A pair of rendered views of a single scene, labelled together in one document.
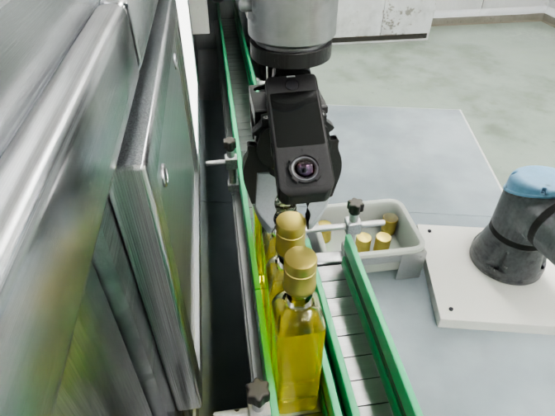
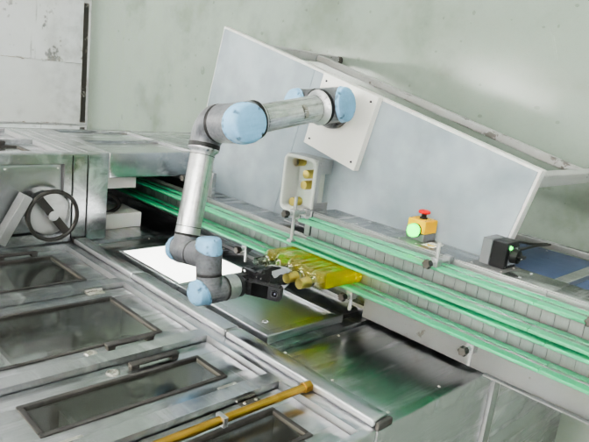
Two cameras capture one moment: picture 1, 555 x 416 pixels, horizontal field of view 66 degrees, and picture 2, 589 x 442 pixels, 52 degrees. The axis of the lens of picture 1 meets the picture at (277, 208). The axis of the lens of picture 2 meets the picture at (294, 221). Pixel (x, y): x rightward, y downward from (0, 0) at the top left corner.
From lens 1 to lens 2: 152 cm
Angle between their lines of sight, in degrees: 21
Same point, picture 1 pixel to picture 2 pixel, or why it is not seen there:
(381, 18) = not seen: outside the picture
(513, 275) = not seen: hidden behind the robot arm
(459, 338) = (365, 163)
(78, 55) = (248, 348)
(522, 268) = not seen: hidden behind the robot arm
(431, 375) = (377, 190)
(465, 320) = (358, 159)
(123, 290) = (294, 342)
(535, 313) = (364, 118)
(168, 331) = (310, 327)
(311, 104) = (255, 285)
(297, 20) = (236, 291)
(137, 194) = (273, 337)
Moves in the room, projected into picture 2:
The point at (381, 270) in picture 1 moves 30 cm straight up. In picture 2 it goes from (323, 183) to (264, 187)
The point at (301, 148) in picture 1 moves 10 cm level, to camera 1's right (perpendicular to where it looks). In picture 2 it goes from (268, 292) to (275, 262)
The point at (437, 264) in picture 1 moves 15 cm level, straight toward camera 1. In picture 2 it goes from (328, 149) to (349, 179)
